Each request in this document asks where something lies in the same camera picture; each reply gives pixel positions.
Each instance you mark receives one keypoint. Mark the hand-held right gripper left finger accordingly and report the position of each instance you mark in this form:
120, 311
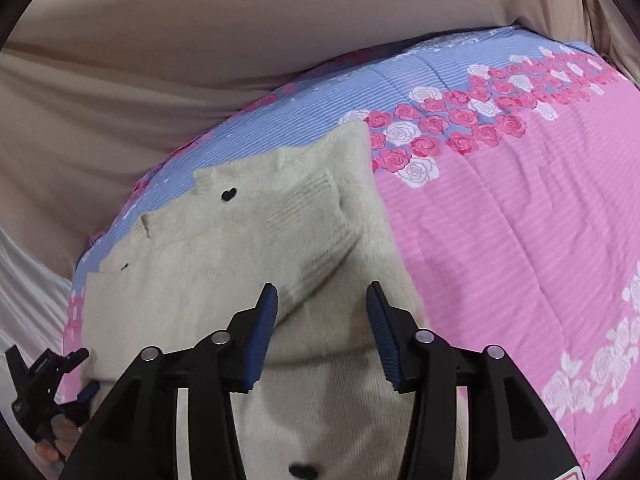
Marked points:
261, 332

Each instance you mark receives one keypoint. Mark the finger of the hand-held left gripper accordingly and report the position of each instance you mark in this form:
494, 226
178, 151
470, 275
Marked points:
89, 392

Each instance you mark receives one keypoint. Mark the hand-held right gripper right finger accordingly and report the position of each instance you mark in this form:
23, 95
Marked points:
383, 332

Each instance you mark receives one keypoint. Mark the cream knit sweater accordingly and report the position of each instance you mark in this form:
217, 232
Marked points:
225, 240

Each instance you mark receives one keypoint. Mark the person's left hand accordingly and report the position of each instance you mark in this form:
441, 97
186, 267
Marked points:
62, 437

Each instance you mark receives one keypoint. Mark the white cloth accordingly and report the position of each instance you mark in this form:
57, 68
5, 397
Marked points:
30, 300

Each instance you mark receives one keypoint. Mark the pink blue floral quilt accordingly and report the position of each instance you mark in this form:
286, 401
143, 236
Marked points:
500, 235

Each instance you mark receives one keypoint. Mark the beige fabric sheet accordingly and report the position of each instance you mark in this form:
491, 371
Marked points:
200, 35

